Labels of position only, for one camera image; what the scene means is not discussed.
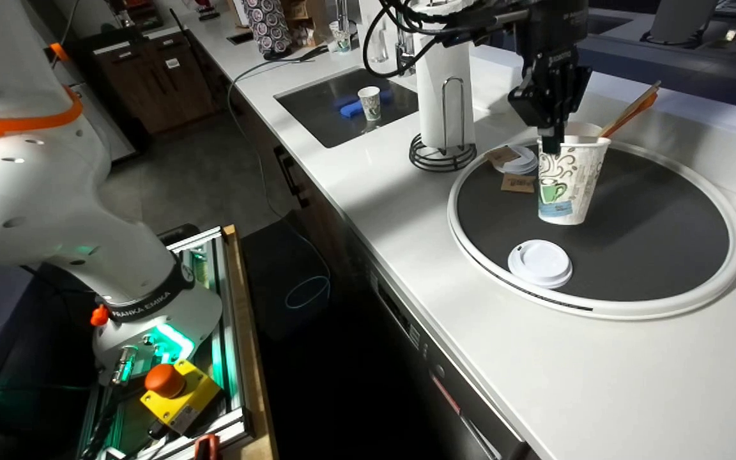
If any stack of white cup lids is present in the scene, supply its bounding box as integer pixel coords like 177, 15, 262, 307
493, 145, 539, 176

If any brown sachet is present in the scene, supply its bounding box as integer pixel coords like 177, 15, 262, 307
484, 146, 522, 169
501, 172, 537, 194

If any white paper cup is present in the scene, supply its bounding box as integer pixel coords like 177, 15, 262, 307
562, 121, 604, 144

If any dishwasher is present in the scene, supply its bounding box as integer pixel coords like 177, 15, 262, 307
365, 265, 538, 460

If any bundle of wooden stir sticks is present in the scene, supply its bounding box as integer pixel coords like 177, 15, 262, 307
600, 80, 662, 139

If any patterned canister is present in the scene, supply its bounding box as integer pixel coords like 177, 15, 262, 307
241, 0, 293, 56

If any white cup lid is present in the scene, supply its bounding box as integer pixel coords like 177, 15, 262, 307
507, 240, 574, 290

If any wooden cabinet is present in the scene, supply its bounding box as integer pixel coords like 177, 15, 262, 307
90, 28, 220, 136

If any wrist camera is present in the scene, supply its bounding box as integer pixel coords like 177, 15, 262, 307
507, 83, 550, 128

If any round black white-rimmed tray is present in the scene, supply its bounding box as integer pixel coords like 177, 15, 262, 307
447, 137, 736, 321

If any tap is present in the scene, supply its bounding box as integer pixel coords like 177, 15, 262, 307
395, 24, 417, 77

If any small printed paper cup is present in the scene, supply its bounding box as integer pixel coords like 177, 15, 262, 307
357, 86, 382, 123
329, 20, 353, 54

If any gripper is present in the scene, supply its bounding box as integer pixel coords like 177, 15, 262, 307
519, 0, 594, 156

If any black cable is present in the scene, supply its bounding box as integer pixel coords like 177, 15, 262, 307
226, 43, 332, 221

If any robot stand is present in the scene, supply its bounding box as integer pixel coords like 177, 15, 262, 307
76, 224, 279, 460

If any yellow emergency stop box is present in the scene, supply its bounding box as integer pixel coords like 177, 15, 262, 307
139, 358, 222, 436

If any printed paper coffee cup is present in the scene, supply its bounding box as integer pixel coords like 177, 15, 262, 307
537, 135, 612, 226

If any red clamp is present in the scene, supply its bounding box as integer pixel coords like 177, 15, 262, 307
194, 433, 222, 460

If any sink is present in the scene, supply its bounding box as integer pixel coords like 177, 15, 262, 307
273, 66, 420, 150

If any blue sponge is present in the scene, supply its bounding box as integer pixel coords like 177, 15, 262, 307
339, 89, 395, 119

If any black wire paper towel holder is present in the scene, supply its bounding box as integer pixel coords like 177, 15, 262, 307
408, 76, 478, 173

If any drawer handle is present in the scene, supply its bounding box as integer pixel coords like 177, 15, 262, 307
273, 145, 311, 209

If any paper towel roll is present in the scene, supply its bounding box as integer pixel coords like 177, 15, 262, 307
413, 33, 477, 150

